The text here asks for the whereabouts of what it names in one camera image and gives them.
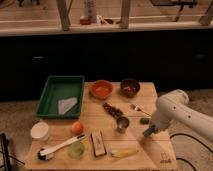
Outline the orange fruit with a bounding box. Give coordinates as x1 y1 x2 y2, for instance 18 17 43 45
71 121 84 135

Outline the red object on shelf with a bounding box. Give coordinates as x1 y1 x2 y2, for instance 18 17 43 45
79 16 92 25

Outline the black cable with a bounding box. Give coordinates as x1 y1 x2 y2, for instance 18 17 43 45
169 132 213 171

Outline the black stand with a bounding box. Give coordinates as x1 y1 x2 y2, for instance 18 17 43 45
0 132 26 171

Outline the orange bowl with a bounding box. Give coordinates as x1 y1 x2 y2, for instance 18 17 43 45
90 80 113 100

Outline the blue sponge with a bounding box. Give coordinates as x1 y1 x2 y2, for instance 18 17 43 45
143 125 155 138

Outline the white dish brush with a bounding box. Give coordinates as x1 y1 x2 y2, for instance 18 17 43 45
37 134 85 160

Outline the green cup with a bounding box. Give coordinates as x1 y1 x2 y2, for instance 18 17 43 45
69 142 85 159

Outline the purple bowl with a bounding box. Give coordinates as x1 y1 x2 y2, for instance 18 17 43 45
120 78 140 98

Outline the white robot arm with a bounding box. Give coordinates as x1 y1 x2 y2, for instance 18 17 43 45
150 89 213 142

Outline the brown white eraser block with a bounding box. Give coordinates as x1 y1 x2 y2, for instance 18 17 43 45
91 131 107 157

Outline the brown grape bunch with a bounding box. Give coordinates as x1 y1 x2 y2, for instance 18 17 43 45
103 103 123 119

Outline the metal measuring cup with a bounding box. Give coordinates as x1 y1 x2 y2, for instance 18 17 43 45
116 117 130 133

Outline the green plastic tray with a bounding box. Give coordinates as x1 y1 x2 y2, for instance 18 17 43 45
36 76 84 119

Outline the grey folded cloth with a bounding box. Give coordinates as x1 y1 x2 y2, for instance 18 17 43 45
58 97 77 115

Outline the white round container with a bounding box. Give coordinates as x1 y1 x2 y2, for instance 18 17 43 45
30 122 49 141

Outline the green chili pepper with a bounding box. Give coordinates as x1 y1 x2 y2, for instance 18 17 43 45
140 118 149 124

